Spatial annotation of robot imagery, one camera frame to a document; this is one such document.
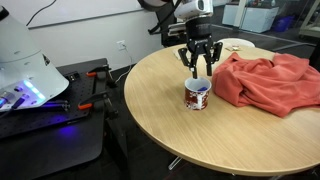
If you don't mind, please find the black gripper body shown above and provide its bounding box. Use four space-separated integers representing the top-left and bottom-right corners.
184 16 215 57

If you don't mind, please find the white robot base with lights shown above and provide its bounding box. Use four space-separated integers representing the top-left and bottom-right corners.
0 5 70 113

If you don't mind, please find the small brown wrapper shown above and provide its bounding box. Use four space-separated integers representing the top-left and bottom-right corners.
225 44 242 52

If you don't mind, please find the white mug with red pattern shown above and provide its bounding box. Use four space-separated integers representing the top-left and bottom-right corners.
184 76 213 111

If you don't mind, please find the red cloth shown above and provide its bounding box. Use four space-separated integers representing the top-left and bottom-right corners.
211 51 320 118

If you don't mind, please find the white cabinet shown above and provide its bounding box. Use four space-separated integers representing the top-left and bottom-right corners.
222 3 280 34

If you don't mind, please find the blue bin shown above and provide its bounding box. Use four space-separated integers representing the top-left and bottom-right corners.
272 15 296 33

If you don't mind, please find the clear table leg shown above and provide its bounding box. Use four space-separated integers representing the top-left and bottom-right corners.
167 155 184 172

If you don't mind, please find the grey side table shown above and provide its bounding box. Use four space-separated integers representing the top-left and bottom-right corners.
299 0 320 38

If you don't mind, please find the black perforated breadboard plate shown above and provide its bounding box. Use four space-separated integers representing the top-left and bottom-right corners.
0 58 111 140

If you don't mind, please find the black cart table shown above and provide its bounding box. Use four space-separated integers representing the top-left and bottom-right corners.
0 111 131 180

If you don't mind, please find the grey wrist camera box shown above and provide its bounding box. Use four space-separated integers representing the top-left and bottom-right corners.
167 23 188 37

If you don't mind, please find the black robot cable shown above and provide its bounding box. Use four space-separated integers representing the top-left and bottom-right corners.
147 2 183 35

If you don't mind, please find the white power cable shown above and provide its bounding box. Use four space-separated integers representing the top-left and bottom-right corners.
114 45 134 84

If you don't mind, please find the white wall outlet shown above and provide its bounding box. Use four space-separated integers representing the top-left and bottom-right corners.
116 39 127 51

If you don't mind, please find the black clamp with orange handle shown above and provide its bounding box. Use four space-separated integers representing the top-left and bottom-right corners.
85 64 118 89
77 91 120 120

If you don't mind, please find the thin black wall cable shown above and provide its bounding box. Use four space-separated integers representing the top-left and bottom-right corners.
25 0 57 27

